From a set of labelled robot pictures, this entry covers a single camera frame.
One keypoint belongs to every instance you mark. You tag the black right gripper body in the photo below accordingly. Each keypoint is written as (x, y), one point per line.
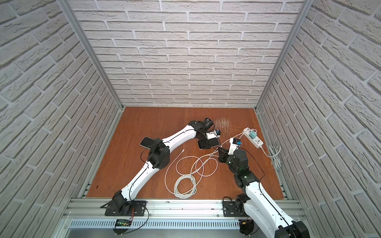
(223, 158)

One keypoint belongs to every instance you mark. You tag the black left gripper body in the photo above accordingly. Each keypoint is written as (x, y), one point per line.
(208, 141)

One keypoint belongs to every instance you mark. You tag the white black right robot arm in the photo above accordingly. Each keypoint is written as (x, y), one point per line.
(256, 203)

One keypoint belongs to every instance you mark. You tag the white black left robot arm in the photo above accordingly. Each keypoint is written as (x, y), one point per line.
(159, 158)

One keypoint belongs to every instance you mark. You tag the teal charger plug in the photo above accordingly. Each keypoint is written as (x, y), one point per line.
(252, 134)

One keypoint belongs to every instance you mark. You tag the phone in green case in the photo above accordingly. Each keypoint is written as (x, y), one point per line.
(147, 142)

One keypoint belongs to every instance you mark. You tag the white power strip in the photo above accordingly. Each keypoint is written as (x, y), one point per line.
(257, 142)

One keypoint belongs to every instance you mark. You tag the small green circuit board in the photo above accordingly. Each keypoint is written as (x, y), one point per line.
(123, 223)

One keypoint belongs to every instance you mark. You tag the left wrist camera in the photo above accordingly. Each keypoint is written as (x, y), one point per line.
(213, 134)

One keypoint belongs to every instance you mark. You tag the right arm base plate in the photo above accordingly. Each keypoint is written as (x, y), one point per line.
(233, 208)

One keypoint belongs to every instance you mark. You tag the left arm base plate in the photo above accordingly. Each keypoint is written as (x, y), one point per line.
(129, 209)

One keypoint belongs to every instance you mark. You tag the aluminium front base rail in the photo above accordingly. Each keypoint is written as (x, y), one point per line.
(86, 214)

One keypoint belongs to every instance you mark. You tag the aluminium frame rail right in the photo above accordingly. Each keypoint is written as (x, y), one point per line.
(306, 6)

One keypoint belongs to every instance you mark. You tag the aluminium frame rail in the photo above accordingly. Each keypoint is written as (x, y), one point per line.
(75, 24)
(306, 6)

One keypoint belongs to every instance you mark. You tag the aluminium frame rail left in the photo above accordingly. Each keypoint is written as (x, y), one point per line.
(75, 24)

